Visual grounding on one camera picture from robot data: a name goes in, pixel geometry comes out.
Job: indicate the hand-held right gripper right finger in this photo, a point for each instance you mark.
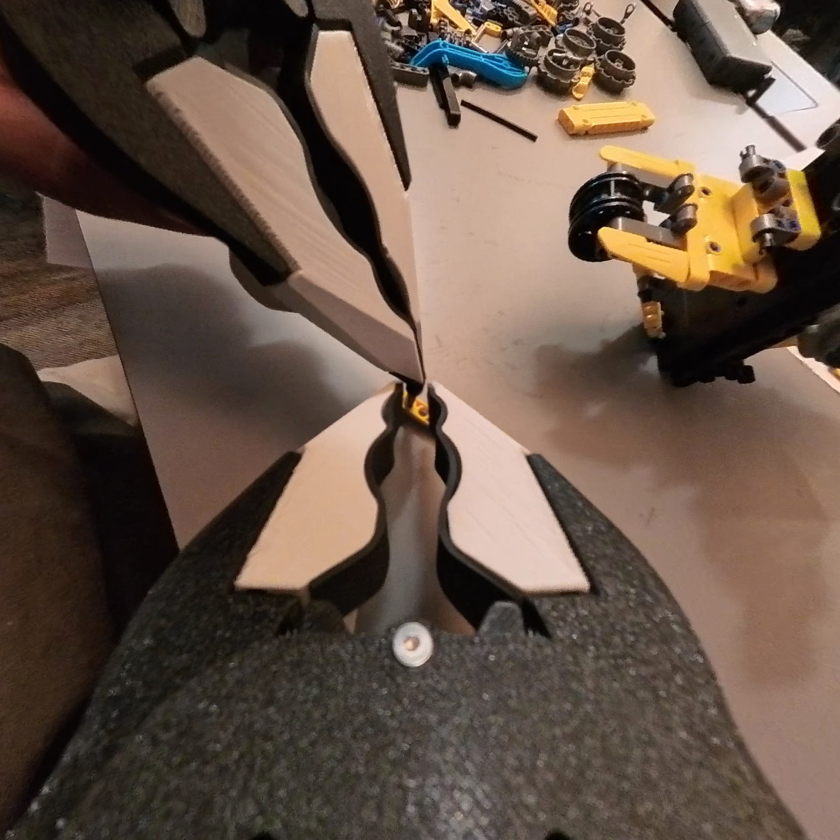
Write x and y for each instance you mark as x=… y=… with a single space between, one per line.
x=512 y=518

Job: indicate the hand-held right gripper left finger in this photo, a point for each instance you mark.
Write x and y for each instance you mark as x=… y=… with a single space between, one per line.
x=308 y=518

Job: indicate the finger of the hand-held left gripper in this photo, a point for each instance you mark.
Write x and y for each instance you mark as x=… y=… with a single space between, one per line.
x=249 y=164
x=367 y=131

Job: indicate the yellow perforated toy beam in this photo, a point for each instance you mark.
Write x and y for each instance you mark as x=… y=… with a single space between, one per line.
x=417 y=412

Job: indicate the person's left hand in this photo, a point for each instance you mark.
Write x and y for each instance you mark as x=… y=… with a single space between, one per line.
x=52 y=151

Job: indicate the black toy beam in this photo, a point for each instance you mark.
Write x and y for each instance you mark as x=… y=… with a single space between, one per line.
x=446 y=95

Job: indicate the blue curved toy piece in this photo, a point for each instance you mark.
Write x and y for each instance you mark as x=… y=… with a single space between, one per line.
x=472 y=62

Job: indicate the long thin black toy axle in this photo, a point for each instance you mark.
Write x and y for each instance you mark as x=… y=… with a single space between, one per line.
x=499 y=120

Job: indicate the pile of loose toy parts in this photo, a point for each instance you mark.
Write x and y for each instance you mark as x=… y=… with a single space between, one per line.
x=577 y=46

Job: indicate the yellow toy panel piece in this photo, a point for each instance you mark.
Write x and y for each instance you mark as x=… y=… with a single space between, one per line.
x=607 y=118

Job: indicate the yellow and black toy vehicle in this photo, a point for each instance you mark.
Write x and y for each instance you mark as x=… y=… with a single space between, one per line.
x=728 y=243

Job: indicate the black equipment box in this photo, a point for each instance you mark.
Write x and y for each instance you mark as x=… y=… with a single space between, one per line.
x=722 y=39

